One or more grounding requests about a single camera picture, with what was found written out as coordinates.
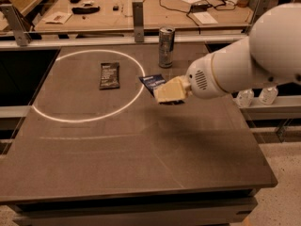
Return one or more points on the black rxbar wrapper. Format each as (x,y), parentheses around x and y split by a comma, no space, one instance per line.
(109,76)

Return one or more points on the black power adapter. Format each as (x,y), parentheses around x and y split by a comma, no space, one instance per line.
(199,7)

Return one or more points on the left metal bracket post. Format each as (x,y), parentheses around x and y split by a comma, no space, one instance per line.
(19,26)

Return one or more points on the black flat tool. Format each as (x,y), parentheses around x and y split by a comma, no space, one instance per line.
(83,10)

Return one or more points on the silver energy drink can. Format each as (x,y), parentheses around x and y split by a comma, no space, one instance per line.
(166,44)

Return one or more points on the metal bracket post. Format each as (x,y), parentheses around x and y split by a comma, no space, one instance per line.
(19,26)
(260,9)
(138,19)

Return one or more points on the white paper card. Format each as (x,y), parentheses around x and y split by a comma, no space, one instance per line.
(205,18)

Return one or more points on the middle metal bracket post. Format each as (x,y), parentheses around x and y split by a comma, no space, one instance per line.
(138,19)

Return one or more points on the blue rxbar wrapper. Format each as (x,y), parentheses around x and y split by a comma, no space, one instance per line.
(151,82)

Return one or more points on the right metal bracket post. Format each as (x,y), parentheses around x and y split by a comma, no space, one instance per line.
(260,9)

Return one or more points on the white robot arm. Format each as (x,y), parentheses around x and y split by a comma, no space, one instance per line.
(268,56)

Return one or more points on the tan paper envelope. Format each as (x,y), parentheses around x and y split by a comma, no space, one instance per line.
(57,18)

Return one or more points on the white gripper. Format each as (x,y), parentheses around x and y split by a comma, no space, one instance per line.
(202,78)

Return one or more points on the clear plastic bottle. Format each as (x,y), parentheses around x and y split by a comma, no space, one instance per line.
(244,98)
(268,95)

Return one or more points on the wooden back desk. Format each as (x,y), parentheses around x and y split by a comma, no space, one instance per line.
(157,13)

